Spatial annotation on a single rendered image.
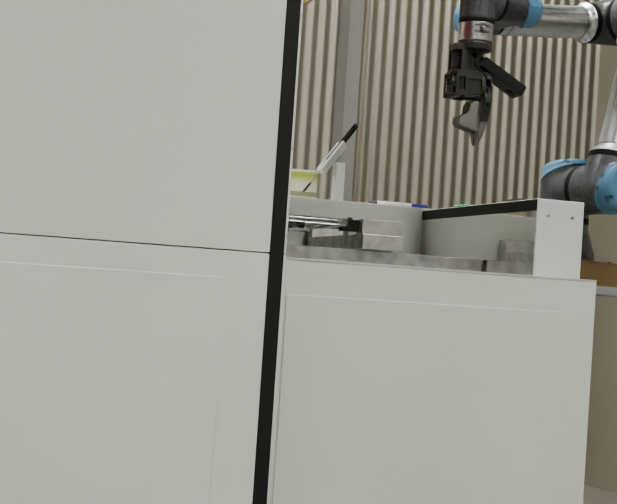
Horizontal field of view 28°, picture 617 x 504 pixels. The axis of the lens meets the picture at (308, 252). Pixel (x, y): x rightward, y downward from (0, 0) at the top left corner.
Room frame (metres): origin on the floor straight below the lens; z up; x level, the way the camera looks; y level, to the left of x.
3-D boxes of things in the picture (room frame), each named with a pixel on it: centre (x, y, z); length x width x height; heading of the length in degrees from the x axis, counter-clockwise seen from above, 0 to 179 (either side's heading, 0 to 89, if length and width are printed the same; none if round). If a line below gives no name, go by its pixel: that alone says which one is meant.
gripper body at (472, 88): (2.63, -0.31, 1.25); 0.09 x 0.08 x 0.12; 107
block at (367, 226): (2.37, -0.13, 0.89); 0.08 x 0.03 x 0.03; 107
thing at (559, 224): (2.51, -0.37, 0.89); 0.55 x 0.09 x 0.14; 17
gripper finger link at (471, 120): (2.61, -0.32, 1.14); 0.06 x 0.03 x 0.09; 107
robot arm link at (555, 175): (2.93, -0.60, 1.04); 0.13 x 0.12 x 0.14; 30
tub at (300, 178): (2.81, 0.03, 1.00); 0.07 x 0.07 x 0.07; 8
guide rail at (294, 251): (2.38, -0.10, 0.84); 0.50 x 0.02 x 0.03; 107
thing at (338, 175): (2.74, -0.04, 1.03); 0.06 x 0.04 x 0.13; 107
